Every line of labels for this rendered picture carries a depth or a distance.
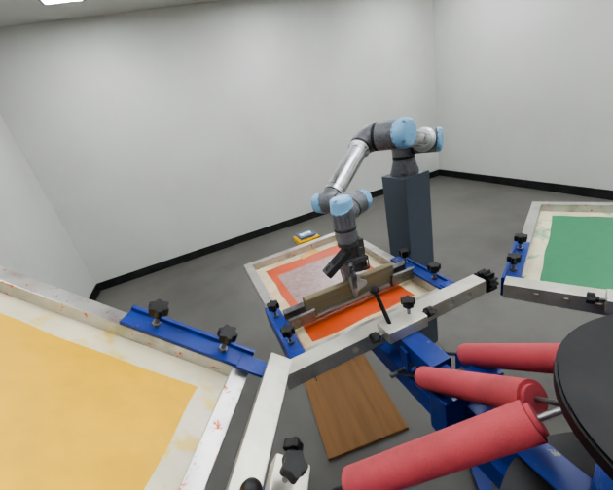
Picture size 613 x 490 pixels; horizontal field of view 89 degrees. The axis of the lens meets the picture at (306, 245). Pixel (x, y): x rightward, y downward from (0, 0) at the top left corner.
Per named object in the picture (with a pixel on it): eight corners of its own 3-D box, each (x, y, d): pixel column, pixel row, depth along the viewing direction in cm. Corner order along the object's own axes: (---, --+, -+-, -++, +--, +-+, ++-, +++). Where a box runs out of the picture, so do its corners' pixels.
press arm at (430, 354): (388, 341, 90) (386, 328, 88) (406, 332, 91) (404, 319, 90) (432, 383, 75) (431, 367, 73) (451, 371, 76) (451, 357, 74)
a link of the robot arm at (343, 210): (357, 192, 101) (343, 201, 95) (362, 224, 105) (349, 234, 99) (337, 192, 106) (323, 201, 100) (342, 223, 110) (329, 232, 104)
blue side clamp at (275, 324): (269, 323, 119) (264, 307, 116) (281, 318, 120) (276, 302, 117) (296, 376, 92) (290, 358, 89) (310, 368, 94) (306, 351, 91)
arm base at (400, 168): (405, 168, 183) (403, 152, 179) (425, 170, 170) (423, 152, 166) (384, 176, 177) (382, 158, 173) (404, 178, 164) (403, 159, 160)
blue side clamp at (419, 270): (391, 271, 133) (389, 257, 131) (401, 267, 135) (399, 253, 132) (444, 304, 107) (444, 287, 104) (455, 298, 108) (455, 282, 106)
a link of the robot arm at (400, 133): (417, 130, 167) (370, 120, 125) (447, 126, 157) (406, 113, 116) (416, 154, 169) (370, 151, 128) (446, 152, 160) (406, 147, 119)
